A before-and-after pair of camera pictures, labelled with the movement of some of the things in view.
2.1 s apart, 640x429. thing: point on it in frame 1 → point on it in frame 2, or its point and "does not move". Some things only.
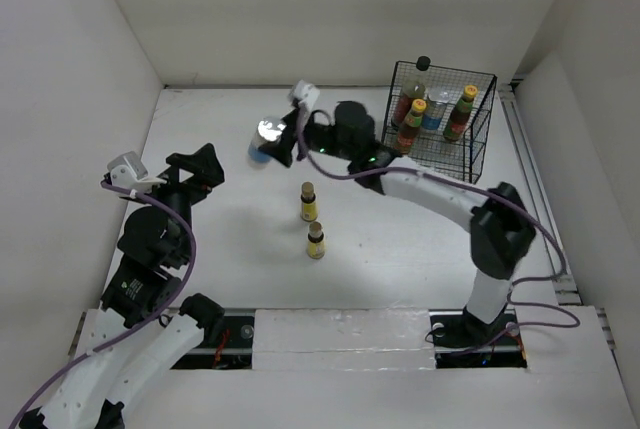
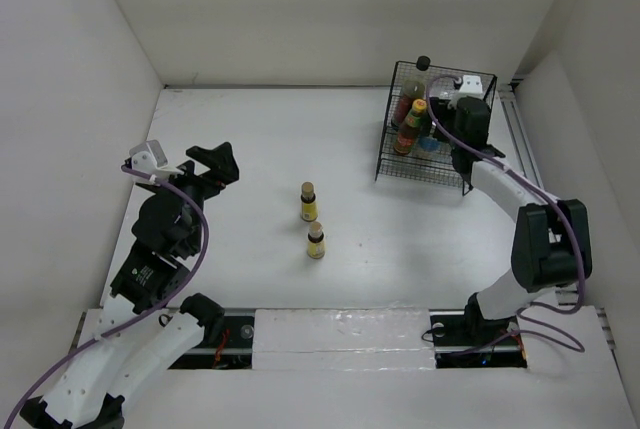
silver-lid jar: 267,131 → 429,144
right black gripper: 282,149 → 441,108
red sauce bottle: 410,129 does not move
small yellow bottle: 308,206 does not move
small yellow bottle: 316,241 does not move
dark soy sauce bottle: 403,104 does not move
